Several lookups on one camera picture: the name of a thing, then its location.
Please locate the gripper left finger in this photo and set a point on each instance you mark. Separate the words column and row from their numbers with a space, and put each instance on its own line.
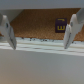
column 8, row 31

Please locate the white cabinet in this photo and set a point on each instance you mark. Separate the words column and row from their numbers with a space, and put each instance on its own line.
column 40, row 4

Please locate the purple block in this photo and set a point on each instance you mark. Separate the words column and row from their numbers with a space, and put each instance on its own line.
column 60, row 26

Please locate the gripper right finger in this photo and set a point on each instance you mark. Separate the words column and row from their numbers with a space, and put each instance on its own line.
column 69, row 35

